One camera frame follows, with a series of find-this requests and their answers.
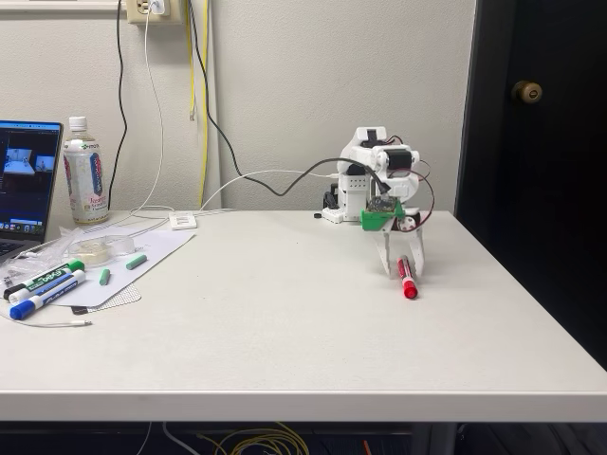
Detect red dry erase marker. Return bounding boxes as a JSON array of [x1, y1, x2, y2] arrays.
[[396, 254, 419, 300]]

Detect green dry erase marker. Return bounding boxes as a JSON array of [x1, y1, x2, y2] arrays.
[[21, 258, 85, 293]]

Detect blue dry erase marker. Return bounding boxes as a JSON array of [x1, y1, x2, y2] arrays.
[[9, 269, 89, 321]]

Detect dark door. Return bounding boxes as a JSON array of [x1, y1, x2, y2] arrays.
[[453, 0, 607, 371]]

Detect brass door knob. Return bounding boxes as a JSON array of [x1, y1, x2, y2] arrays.
[[510, 80, 544, 105]]

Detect grey table leg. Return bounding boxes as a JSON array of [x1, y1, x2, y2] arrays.
[[411, 421, 460, 455]]

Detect white flat adapter box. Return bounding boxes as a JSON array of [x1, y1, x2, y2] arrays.
[[169, 211, 200, 231]]

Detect white paper sheet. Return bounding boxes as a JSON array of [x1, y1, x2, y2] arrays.
[[78, 226, 197, 304]]

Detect grey mesh mat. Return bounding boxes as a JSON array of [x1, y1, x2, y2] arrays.
[[46, 282, 142, 314]]

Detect clear round tape container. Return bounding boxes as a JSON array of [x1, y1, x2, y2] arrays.
[[68, 235, 137, 264]]

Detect plastic tea bottle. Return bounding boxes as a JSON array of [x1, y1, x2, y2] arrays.
[[63, 116, 110, 226]]

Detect clear plastic bags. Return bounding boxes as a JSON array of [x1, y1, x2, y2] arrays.
[[0, 226, 84, 290]]

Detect grey laptop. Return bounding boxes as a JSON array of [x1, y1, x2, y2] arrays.
[[0, 119, 65, 264]]

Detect green camera mount with board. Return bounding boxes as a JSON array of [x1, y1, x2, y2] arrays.
[[360, 195, 406, 232]]

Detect red black servo wire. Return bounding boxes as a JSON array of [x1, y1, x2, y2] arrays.
[[384, 135, 435, 225]]

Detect dark camera cable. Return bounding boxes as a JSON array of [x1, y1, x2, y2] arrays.
[[187, 0, 395, 198]]

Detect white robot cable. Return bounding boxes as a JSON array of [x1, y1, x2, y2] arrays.
[[198, 169, 340, 212]]

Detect long yellow cable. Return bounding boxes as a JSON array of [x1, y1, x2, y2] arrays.
[[198, 0, 211, 210]]

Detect yellow cable bundle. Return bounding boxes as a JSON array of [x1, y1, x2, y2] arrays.
[[196, 421, 309, 455]]

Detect white charger cable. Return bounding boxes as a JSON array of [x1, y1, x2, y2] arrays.
[[128, 11, 175, 223]]

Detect thick white floor cable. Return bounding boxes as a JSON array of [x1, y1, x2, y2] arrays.
[[162, 421, 201, 455]]

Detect black power cable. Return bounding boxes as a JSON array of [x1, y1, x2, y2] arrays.
[[106, 0, 129, 212]]

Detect thin white plug cable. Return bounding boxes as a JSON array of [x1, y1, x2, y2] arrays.
[[0, 312, 94, 329]]

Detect beige wall outlet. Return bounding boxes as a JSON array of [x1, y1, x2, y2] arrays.
[[125, 0, 185, 26]]

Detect white wall trim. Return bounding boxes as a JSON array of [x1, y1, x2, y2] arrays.
[[0, 2, 127, 20]]

